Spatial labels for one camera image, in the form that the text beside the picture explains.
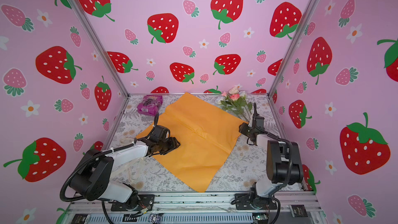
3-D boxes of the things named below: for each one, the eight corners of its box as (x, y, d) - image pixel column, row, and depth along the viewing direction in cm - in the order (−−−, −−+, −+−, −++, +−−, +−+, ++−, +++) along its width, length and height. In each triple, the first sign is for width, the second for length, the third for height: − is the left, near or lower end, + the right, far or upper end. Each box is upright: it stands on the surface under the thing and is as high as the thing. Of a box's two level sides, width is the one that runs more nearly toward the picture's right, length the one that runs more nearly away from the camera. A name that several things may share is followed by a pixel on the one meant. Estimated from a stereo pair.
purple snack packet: (138, 114, 111) (135, 109, 106) (148, 98, 121) (146, 92, 116) (155, 118, 109) (152, 112, 104) (164, 101, 119) (162, 95, 114)
